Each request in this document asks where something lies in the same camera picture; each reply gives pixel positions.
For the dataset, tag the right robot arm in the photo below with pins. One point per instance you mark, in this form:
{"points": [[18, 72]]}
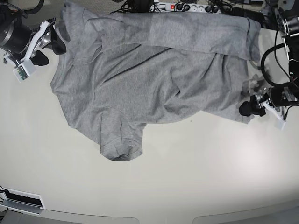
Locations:
{"points": [[10, 12]]}

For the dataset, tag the grey t-shirt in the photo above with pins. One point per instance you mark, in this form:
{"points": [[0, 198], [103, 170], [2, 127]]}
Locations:
{"points": [[121, 72]]}

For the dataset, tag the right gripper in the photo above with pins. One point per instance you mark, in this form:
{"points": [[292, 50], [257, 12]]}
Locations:
{"points": [[49, 39]]}

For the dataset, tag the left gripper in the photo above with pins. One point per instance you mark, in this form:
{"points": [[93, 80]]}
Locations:
{"points": [[263, 100]]}

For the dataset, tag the white power strip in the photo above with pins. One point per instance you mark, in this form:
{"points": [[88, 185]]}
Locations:
{"points": [[212, 7]]}

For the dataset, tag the black power adapter brick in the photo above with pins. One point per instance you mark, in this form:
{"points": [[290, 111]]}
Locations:
{"points": [[254, 15]]}

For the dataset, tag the white cable grommet box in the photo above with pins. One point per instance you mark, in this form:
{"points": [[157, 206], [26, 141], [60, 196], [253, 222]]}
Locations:
{"points": [[20, 201]]}

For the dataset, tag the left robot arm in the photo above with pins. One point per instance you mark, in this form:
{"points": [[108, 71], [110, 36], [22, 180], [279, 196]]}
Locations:
{"points": [[287, 17]]}

